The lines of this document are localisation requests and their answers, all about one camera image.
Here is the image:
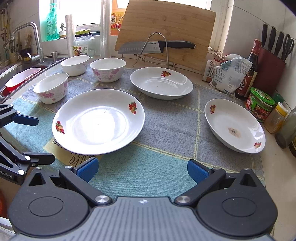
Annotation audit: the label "dark red knife block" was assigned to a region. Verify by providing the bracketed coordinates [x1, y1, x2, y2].
[254, 45, 287, 95]

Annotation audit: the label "stack of white plates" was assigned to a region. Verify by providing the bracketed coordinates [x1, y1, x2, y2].
[52, 89, 145, 156]

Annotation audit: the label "hanging kitchen utensils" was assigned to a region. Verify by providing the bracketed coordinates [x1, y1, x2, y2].
[0, 22, 14, 67]

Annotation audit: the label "dark soy sauce bottle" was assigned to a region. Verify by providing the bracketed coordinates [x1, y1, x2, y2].
[235, 38, 262, 100]

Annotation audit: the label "black utensil holder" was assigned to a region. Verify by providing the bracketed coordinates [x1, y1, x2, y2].
[17, 31, 33, 61]

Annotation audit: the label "black kitchen scissors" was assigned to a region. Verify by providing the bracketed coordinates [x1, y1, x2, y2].
[282, 34, 295, 62]

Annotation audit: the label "steel wire rack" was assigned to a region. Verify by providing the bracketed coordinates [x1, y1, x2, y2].
[133, 33, 177, 70]

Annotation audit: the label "white plate fruit print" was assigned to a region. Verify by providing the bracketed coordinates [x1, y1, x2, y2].
[130, 67, 194, 100]
[204, 99, 266, 154]

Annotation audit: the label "green lid sauce jar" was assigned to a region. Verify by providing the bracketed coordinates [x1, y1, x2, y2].
[245, 87, 275, 122]

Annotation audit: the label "green dish soap bottle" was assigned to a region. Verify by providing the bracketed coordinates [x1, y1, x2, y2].
[46, 2, 60, 42]

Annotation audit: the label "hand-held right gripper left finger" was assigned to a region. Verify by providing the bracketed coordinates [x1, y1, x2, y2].
[28, 157, 114, 207]

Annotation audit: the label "yellow lid spice jar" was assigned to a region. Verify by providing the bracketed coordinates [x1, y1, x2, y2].
[264, 102, 289, 134]

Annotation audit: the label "white plastic bag roll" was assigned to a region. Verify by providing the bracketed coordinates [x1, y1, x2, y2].
[65, 14, 76, 56]

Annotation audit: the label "wooden cutting board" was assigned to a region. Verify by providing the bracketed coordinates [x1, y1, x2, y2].
[115, 0, 216, 69]

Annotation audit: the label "orange liquid bottle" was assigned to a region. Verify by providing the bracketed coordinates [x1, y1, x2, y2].
[110, 0, 126, 36]

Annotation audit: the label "glass jar green lid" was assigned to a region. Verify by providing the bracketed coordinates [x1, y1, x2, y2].
[73, 29, 96, 57]

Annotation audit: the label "steel faucet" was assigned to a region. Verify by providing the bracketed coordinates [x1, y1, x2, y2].
[11, 22, 45, 63]

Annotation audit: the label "black knife handle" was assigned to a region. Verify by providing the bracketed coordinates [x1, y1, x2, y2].
[268, 26, 277, 51]
[276, 31, 285, 56]
[262, 23, 268, 48]

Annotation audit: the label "clear plastic wrap roll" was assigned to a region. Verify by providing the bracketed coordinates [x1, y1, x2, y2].
[100, 0, 112, 58]

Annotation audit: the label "steel sink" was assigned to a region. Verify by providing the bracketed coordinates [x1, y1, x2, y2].
[0, 57, 67, 103]

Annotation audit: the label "grey teal checked mat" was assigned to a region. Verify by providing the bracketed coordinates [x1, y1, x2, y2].
[5, 67, 265, 201]

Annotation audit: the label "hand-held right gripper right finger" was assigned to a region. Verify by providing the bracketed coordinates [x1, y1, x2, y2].
[173, 159, 265, 207]

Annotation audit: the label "red and white basin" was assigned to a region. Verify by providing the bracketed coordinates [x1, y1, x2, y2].
[5, 68, 41, 95]

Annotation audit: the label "white orange seasoning bag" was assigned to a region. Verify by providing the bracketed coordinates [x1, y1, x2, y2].
[202, 59, 222, 81]

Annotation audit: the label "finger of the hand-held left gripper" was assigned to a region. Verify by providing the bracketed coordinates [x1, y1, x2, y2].
[0, 104, 39, 128]
[0, 136, 55, 175]

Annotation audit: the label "black handled kitchen knife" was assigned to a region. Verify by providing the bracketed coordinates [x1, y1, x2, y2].
[118, 40, 196, 55]

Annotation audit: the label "white bowl pink flowers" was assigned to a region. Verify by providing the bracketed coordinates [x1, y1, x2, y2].
[60, 55, 90, 77]
[33, 72, 69, 104]
[90, 58, 126, 82]

